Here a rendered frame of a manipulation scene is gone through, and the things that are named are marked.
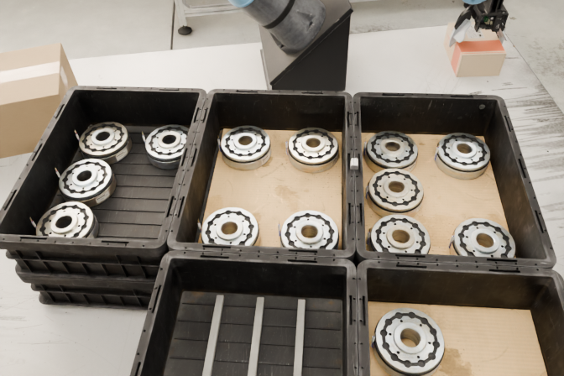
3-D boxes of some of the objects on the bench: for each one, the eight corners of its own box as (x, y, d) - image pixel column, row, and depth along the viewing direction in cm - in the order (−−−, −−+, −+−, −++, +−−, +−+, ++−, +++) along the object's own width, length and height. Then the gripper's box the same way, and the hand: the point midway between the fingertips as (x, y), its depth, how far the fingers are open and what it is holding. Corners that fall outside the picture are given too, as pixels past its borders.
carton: (442, 44, 155) (448, 22, 149) (483, 43, 154) (489, 21, 149) (456, 77, 144) (462, 54, 138) (498, 75, 143) (506, 53, 138)
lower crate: (101, 159, 127) (86, 122, 118) (221, 162, 125) (215, 126, 116) (37, 307, 100) (11, 275, 91) (188, 316, 98) (176, 284, 89)
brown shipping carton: (80, 90, 146) (60, 42, 134) (80, 143, 131) (58, 94, 119) (-32, 111, 141) (-62, 63, 129) (-45, 168, 126) (-81, 119, 115)
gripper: (462, -8, 126) (446, 60, 141) (541, -10, 126) (516, 58, 140) (453, -24, 132) (439, 42, 146) (529, -27, 131) (507, 40, 146)
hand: (474, 44), depth 145 cm, fingers closed on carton, 14 cm apart
